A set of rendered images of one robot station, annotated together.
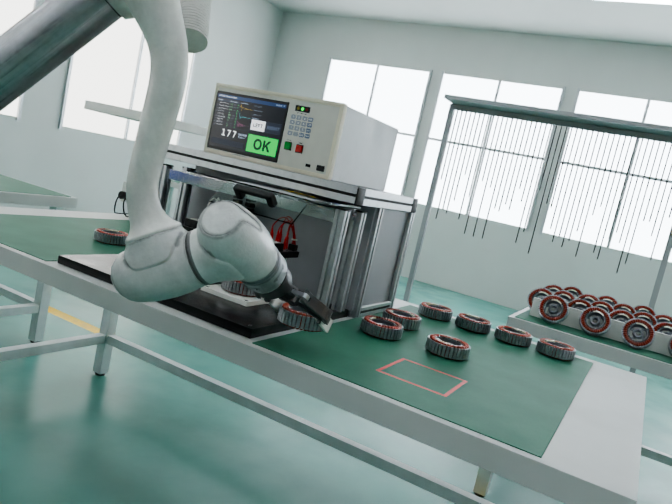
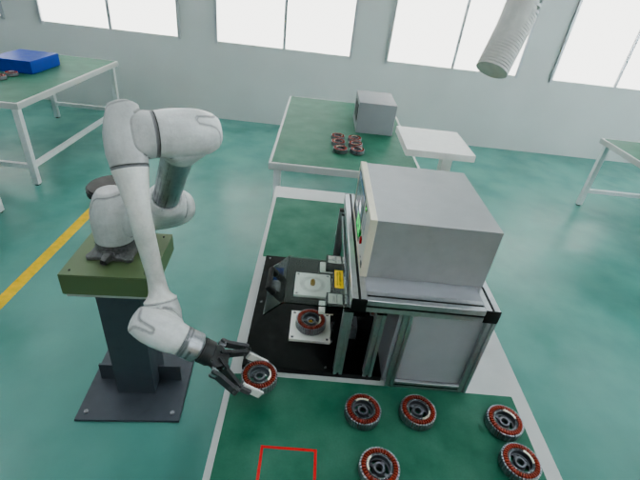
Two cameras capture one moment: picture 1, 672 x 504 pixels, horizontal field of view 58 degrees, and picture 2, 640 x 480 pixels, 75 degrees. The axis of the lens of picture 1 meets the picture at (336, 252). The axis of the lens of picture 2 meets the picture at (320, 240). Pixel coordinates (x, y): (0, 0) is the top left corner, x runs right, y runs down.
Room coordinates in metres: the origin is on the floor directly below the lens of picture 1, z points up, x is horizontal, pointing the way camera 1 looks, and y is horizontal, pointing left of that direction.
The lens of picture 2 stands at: (1.01, -0.77, 1.90)
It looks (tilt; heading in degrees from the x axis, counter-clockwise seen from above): 33 degrees down; 60
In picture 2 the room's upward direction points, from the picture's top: 7 degrees clockwise
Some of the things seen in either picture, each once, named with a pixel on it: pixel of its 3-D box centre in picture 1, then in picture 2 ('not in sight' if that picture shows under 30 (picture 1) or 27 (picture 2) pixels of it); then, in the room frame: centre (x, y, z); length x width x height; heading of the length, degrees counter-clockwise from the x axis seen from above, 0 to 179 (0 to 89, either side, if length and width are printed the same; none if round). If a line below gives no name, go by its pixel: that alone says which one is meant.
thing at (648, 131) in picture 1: (533, 241); not in sight; (4.75, -1.48, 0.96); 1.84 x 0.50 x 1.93; 63
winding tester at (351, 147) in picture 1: (304, 139); (416, 219); (1.91, 0.17, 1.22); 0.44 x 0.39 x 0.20; 63
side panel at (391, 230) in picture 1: (382, 261); (435, 353); (1.84, -0.14, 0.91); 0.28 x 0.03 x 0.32; 153
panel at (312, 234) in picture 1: (269, 231); (381, 283); (1.86, 0.21, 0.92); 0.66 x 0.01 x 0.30; 63
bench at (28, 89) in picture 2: not in sight; (40, 110); (0.42, 4.36, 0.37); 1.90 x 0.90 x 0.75; 63
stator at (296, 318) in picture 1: (303, 316); (259, 377); (1.31, 0.04, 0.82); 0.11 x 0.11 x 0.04
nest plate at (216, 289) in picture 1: (241, 293); (310, 327); (1.58, 0.22, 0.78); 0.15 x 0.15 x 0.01; 63
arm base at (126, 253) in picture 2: not in sight; (114, 246); (0.96, 0.83, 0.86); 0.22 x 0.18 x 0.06; 65
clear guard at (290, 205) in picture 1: (288, 204); (318, 287); (1.55, 0.14, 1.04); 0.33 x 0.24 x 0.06; 153
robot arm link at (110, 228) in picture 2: not in sight; (114, 213); (0.98, 0.85, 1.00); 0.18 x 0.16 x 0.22; 5
